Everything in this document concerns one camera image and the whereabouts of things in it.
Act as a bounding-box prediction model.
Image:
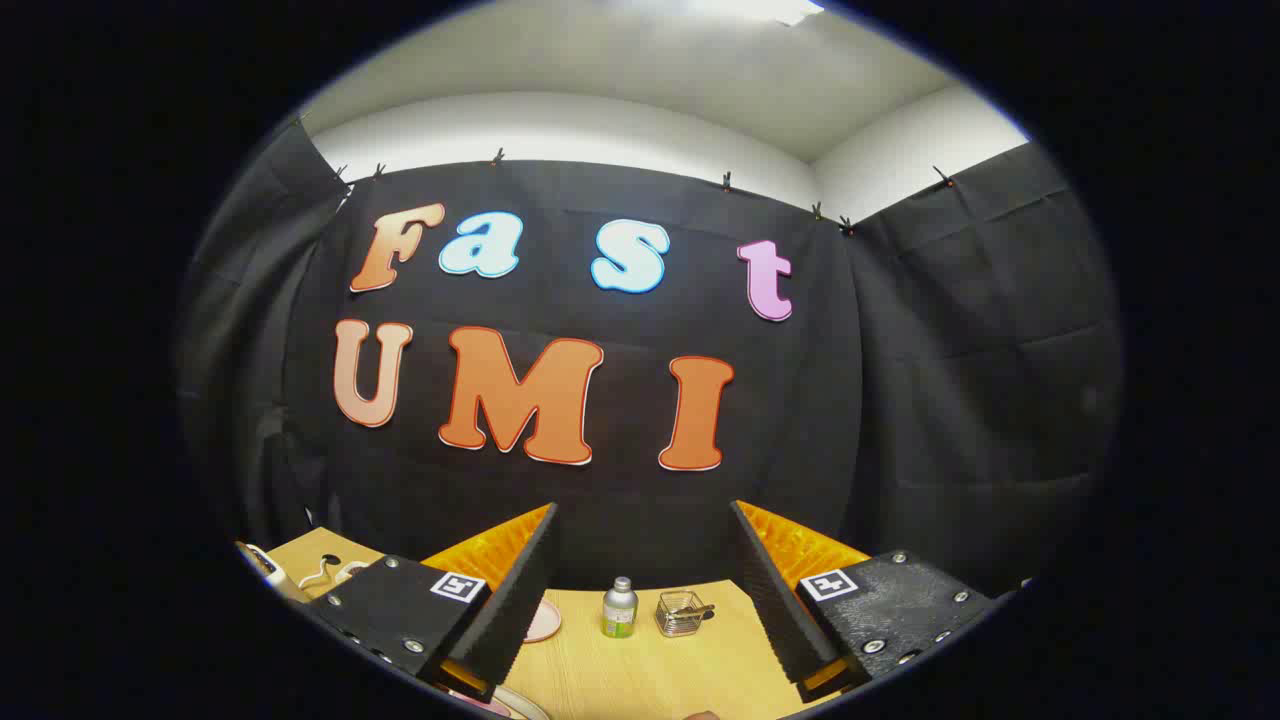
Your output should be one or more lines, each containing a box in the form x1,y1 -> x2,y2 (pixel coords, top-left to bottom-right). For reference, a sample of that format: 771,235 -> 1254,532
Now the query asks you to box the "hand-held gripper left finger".
305,502 -> 561,704

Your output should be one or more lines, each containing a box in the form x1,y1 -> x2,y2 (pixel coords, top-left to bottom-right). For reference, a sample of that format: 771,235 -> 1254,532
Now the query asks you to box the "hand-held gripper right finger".
728,499 -> 999,704

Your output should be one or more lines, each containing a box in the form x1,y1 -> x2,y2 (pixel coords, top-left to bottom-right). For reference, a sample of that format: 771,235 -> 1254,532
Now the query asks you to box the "pink round plate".
522,598 -> 563,644

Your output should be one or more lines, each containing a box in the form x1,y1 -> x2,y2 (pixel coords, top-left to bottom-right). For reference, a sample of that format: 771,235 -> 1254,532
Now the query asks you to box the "silver bottle with green label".
602,577 -> 639,640

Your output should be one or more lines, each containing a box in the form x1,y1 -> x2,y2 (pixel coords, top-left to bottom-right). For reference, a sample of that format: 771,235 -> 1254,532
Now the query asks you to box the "grey round plate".
440,685 -> 551,720

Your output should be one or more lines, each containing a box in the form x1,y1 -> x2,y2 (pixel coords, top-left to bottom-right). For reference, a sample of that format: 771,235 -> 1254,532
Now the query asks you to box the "cream white toaster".
236,541 -> 311,604

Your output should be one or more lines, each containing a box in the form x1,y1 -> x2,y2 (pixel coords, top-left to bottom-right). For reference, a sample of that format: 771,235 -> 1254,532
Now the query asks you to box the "small metal wire basket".
655,591 -> 716,638

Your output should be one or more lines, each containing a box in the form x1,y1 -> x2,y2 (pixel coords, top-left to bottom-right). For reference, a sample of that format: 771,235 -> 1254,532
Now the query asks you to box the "white power cable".
298,553 -> 371,591

